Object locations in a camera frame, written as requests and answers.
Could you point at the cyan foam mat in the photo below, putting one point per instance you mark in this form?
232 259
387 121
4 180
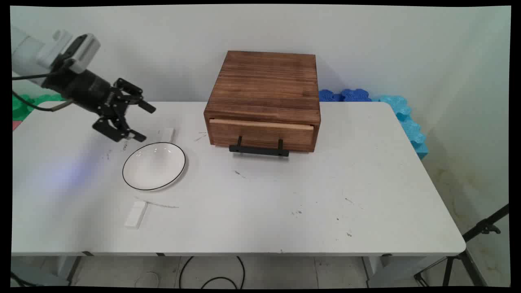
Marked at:
409 122

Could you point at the red foam mat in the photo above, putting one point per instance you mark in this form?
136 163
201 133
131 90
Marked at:
15 124

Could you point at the white table leg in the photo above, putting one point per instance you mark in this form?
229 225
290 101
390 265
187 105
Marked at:
67 268
374 266

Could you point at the green foam mat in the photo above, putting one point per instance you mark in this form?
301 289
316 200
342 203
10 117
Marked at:
28 103

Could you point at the dark blue foam mat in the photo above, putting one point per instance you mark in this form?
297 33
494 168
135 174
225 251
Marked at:
346 95

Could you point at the brown wooden drawer cabinet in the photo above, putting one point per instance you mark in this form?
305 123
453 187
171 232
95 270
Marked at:
266 83

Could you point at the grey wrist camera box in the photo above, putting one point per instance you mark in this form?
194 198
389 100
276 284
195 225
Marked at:
84 51

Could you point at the black tripod stand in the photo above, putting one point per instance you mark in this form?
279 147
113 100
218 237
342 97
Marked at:
468 236

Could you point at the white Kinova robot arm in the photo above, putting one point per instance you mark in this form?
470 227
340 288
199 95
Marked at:
26 51

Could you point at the small white block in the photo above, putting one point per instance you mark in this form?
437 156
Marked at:
167 134

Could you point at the white bowl with black rim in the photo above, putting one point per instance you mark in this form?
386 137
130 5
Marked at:
154 166

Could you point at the long white block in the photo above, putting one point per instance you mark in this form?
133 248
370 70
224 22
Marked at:
136 214

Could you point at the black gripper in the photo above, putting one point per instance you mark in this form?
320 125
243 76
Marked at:
83 89

